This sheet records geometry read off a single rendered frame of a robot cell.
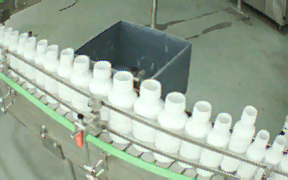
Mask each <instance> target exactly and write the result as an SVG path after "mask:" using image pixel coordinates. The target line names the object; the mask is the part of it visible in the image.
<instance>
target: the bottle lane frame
mask: <svg viewBox="0 0 288 180"><path fill-rule="evenodd" d="M11 79H12V78H11ZM11 79H10V78H8V77H7V75H4V74H3V72H0V87H1V92H2V97H3V98H4V97H5V96H6V95H8V87H10V93H11V95H10V96H11V98H12V103H13V104H11V105H10V106H9V108H7V111H9V113H10V114H12V115H13V116H14V117H15V118H16V119H17V120H18V121H19V122H20V123H22V124H23V125H24V126H25V127H26V128H27V129H28V130H30V131H31V132H32V133H33V134H35V136H37V137H38V138H39V139H40V140H42V139H41V135H40V131H39V130H40V129H43V130H45V131H46V132H48V133H49V134H50V135H51V136H53V137H55V138H56V139H57V141H58V142H59V144H60V147H61V150H62V153H63V157H64V158H66V159H68V160H69V161H70V162H71V163H73V164H75V165H76V166H78V167H79V168H81V169H83V170H84V171H86V170H85V169H84V165H85V162H84V155H83V153H82V147H79V146H78V144H77V138H76V137H75V139H73V140H72V139H71V138H70V134H71V133H73V132H74V130H75V125H74V123H72V122H70V121H68V120H67V119H66V118H65V116H66V115H67V114H66V115H65V116H62V115H60V114H58V113H56V110H57V109H56V110H55V109H54V110H53V109H51V108H49V107H48V104H49V103H48V104H43V103H42V102H41V98H42V97H41V98H40V99H39V100H38V99H37V98H36V97H34V94H35V93H34V94H30V93H29V92H28V91H27V90H28V89H27V90H25V89H23V88H22V86H19V85H17V82H14V81H12V80H11ZM7 86H8V87H7ZM0 105H1V103H0ZM99 136H100V134H99V135H97V136H94V135H92V134H89V135H88V136H87V137H86V139H87V143H88V150H89V158H90V161H91V164H92V165H93V166H94V165H95V164H96V163H97V162H99V160H101V159H100V157H99V151H101V152H103V153H105V156H106V161H102V162H104V163H105V164H106V166H107V171H106V170H105V171H103V172H102V173H101V174H99V176H98V179H100V180H198V179H197V177H198V175H199V174H198V175H197V176H196V177H194V178H191V177H188V176H186V175H185V176H184V175H183V174H184V172H185V171H182V173H180V174H178V173H176V172H173V171H170V168H171V166H169V167H167V169H165V168H162V167H159V166H157V165H155V164H156V161H157V160H156V161H154V162H153V163H149V162H147V161H144V160H142V159H141V155H142V154H141V155H140V156H139V157H136V156H132V155H130V154H129V153H126V150H127V149H128V147H127V148H126V149H125V150H120V149H117V148H115V147H113V145H112V143H113V141H111V143H110V144H109V143H106V142H103V141H102V140H100V139H99V138H98V137H99ZM86 172H87V171H86Z"/></svg>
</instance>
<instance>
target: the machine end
mask: <svg viewBox="0 0 288 180"><path fill-rule="evenodd" d="M242 1H244V2H246V3H247V4H248V5H250V6H252V7H254V8H256V9H258V10H259V11H260V12H262V13H264V14H265V15H267V16H268V17H269V18H271V19H273V20H274V21H276V22H277V23H278V24H279V27H276V28H277V29H278V30H279V31H282V32H283V30H282V29H281V25H282V26H283V25H285V24H288V0H242Z"/></svg>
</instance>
